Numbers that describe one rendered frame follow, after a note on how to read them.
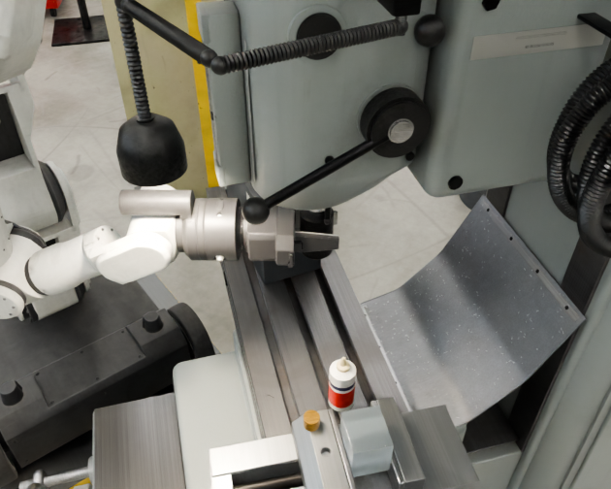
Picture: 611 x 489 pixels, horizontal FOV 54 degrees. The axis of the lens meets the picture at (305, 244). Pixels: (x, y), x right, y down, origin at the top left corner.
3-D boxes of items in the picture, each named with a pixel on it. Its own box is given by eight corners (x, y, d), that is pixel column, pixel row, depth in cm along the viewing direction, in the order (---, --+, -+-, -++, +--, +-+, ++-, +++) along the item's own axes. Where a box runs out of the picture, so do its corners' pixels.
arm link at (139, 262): (179, 266, 82) (105, 294, 87) (188, 218, 88) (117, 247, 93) (148, 238, 78) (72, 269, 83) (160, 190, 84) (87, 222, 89)
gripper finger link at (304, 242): (337, 248, 84) (294, 248, 84) (338, 231, 82) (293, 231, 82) (338, 256, 83) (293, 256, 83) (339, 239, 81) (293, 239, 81)
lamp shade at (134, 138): (110, 164, 67) (97, 114, 63) (168, 143, 70) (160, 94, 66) (139, 195, 63) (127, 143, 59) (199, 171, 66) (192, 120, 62)
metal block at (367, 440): (350, 478, 77) (353, 453, 74) (338, 437, 82) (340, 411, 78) (389, 470, 78) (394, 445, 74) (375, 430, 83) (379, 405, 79)
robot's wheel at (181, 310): (170, 343, 176) (159, 295, 163) (185, 335, 178) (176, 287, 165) (205, 389, 164) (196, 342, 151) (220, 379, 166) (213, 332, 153)
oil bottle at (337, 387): (332, 414, 94) (334, 372, 87) (325, 394, 97) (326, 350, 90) (356, 408, 95) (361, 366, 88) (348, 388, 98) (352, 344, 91)
